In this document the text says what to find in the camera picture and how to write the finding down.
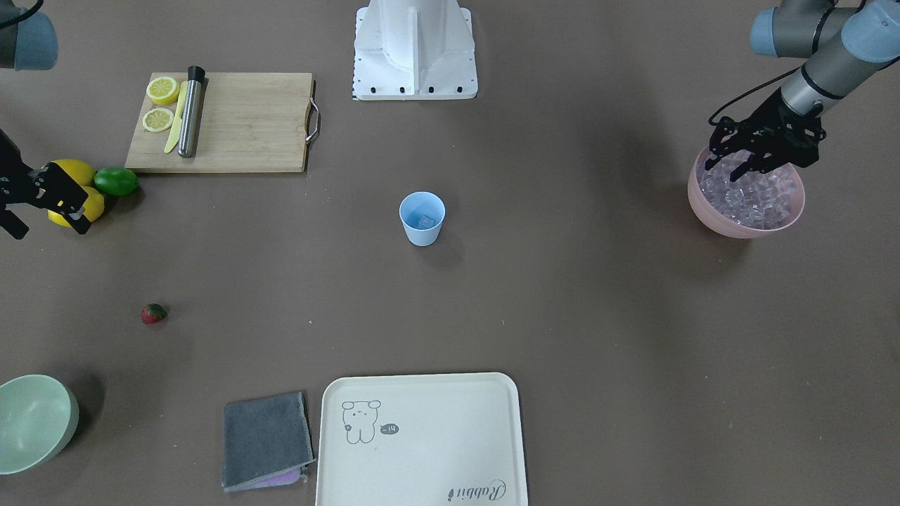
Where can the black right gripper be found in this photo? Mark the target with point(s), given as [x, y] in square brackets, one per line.
[10, 173]

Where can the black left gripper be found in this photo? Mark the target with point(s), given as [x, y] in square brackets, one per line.
[778, 112]

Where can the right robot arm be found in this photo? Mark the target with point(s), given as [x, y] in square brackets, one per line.
[29, 42]

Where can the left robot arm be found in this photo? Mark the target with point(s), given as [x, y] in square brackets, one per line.
[840, 48]

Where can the pink bowl of ice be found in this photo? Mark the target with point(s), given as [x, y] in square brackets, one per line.
[755, 206]

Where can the blue plastic cup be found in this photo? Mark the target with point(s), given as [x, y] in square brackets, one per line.
[422, 215]

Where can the yellow lemon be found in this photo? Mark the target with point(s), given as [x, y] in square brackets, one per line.
[93, 208]
[79, 172]

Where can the green lime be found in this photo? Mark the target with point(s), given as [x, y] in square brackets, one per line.
[116, 181]

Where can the red strawberry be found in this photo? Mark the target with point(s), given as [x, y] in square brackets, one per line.
[153, 313]

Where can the lemon half slice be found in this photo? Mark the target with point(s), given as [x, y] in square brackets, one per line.
[158, 119]
[163, 90]

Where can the yellow plastic knife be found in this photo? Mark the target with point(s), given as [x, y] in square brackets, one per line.
[176, 127]

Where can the steel muddler bar tool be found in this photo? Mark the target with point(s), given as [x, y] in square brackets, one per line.
[193, 107]

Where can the green ceramic bowl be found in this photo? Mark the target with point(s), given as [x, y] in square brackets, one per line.
[39, 417]

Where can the wooden cutting board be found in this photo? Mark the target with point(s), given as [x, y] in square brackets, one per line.
[251, 122]

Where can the grey folded cloth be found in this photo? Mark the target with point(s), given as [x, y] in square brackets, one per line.
[266, 443]

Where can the cream rabbit tray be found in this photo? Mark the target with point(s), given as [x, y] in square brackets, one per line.
[444, 439]

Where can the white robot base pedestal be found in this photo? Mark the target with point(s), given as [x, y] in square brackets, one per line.
[414, 50]

